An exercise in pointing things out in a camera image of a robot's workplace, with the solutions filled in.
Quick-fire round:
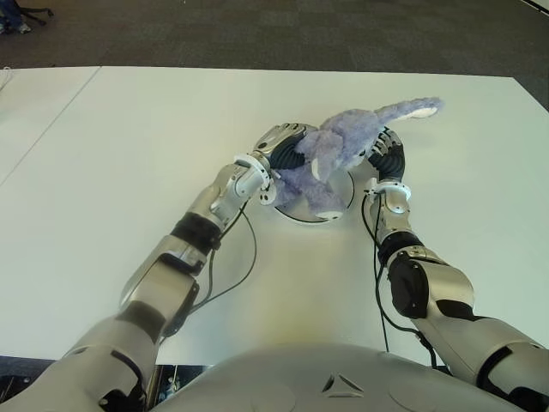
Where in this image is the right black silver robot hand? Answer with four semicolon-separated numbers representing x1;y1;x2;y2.
364;125;407;184

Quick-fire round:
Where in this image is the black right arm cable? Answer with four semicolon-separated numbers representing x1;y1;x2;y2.
361;192;451;374

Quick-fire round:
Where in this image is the purple plush rabbit doll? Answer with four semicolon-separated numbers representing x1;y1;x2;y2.
274;96;445;221

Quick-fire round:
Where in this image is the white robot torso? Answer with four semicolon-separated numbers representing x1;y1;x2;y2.
149;342;516;412

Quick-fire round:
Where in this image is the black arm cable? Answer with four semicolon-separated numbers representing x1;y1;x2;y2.
162;205;258;340
361;192;451;374

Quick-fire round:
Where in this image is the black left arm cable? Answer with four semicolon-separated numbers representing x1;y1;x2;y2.
162;205;258;340

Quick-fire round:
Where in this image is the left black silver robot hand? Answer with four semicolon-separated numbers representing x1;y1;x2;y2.
252;123;318;173

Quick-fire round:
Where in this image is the black office chair base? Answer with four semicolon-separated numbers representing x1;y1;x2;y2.
21;0;55;27

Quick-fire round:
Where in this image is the white plate with black rim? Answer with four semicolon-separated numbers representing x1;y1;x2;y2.
274;169;356;224

